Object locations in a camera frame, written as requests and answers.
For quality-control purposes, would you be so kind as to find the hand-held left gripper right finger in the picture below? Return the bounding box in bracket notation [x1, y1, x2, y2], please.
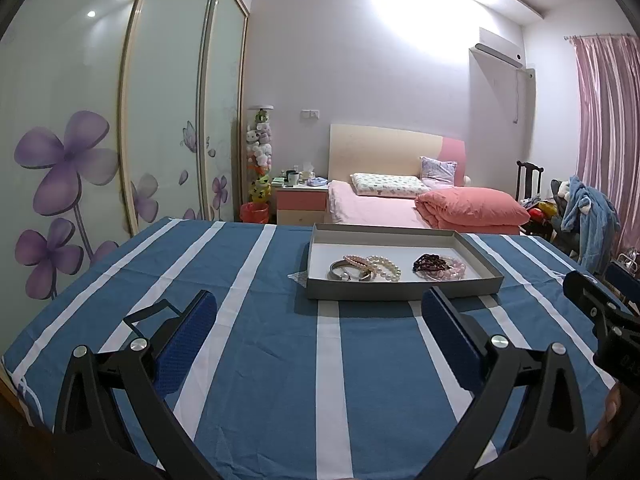
[421, 286, 591, 480]

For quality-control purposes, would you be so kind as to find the red waste bin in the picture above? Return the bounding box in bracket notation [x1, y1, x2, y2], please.
[239, 202, 271, 224]

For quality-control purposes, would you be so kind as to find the white air conditioner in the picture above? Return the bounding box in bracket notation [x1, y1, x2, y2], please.
[469, 27, 525, 68]

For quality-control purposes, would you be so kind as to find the wardrobe with purple flowers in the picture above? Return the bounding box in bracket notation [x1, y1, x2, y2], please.
[0, 0, 251, 301]

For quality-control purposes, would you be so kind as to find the colourful toys pile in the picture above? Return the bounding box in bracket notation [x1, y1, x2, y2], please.
[522, 199, 563, 226]

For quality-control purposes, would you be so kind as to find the pink bead bracelet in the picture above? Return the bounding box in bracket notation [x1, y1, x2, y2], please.
[417, 257, 467, 282]

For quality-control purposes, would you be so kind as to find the pink curtain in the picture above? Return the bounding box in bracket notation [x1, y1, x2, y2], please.
[565, 34, 640, 261]

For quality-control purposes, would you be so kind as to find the spotted white pillow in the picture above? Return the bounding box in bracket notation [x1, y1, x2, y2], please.
[350, 172, 423, 197]

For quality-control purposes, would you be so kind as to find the silver cuff bangle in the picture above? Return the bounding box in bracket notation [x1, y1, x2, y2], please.
[327, 259, 375, 282]

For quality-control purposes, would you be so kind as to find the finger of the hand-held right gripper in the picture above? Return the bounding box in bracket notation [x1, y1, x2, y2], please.
[562, 270, 640, 333]
[602, 260, 640, 317]

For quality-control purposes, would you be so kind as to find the blue white striped blanket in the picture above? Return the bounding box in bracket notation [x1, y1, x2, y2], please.
[0, 217, 640, 480]

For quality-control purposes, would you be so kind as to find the dark bead bracelet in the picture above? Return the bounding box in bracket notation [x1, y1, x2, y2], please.
[412, 254, 448, 273]

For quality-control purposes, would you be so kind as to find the blue garment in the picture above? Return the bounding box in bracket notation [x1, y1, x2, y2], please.
[560, 175, 621, 273]

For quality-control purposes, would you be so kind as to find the bed with pink headboard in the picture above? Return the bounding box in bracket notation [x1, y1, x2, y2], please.
[325, 122, 531, 236]

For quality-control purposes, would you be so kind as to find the white pearl bracelet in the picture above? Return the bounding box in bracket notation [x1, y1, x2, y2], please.
[367, 256, 402, 282]

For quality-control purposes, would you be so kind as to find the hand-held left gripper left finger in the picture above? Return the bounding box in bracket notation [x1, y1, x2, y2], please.
[52, 290, 218, 480]

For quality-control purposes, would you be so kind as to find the pink and beige nightstand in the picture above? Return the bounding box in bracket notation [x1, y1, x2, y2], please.
[276, 180, 331, 226]

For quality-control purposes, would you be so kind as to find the lilac floral pillow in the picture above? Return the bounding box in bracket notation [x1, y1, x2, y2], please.
[420, 156, 458, 191]

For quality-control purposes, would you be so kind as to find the plush toy tower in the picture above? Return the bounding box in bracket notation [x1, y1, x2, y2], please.
[244, 105, 275, 206]

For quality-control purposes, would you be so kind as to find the grey cardboard box tray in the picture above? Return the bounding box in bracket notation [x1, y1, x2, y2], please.
[305, 222, 505, 302]

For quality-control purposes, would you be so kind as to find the person's right hand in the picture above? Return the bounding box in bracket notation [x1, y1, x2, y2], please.
[589, 382, 626, 456]

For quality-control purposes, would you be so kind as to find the folded pink quilt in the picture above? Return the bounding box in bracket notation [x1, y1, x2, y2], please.
[415, 187, 531, 235]

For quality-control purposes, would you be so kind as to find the white pipe cover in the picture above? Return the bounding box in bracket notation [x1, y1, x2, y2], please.
[512, 65, 537, 123]

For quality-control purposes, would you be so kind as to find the dark wooden chair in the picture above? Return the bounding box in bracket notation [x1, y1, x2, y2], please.
[516, 160, 556, 238]

